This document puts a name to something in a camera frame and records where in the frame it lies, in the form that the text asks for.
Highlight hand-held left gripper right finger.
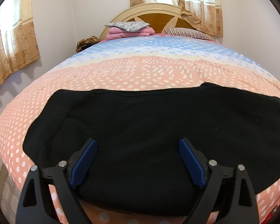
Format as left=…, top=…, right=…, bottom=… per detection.
left=178, top=137, right=258, bottom=224

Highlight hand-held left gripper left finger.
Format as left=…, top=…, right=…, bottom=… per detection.
left=15, top=138, right=98, bottom=224

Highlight black pants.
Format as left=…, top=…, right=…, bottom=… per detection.
left=23, top=82, right=280, bottom=216

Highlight polka-dot pink blue bed cover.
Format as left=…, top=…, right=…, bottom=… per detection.
left=0, top=34, right=280, bottom=224

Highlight brown patterned bag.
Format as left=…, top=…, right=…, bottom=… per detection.
left=76, top=36, right=100, bottom=53

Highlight striped pillow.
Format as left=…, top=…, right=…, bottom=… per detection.
left=164, top=27, right=214, bottom=41

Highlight pink folded blanket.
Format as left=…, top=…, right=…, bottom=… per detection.
left=100, top=27, right=165, bottom=43

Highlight beige floral side window curtain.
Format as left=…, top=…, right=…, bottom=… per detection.
left=0, top=0, right=41, bottom=98

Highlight grey patterned pillow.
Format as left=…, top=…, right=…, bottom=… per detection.
left=104, top=21, right=150, bottom=32

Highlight cream and brown wooden headboard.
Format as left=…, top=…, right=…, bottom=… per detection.
left=99, top=3, right=194, bottom=41

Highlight beige floral curtain behind headboard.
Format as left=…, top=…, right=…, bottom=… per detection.
left=129, top=0, right=224, bottom=38

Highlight beige bed side rail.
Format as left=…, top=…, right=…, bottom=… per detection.
left=0, top=164, right=14, bottom=209

